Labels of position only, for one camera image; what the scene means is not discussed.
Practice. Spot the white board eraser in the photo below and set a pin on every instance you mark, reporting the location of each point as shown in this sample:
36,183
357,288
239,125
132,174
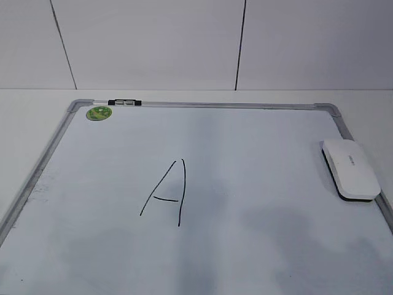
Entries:
354,177

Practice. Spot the black and clear frame clip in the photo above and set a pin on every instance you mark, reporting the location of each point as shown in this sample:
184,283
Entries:
122,102

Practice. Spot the white board with aluminium frame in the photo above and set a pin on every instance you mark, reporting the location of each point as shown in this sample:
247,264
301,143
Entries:
193,198

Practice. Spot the round green magnet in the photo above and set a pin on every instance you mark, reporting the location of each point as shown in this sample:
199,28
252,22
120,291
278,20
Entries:
99,113

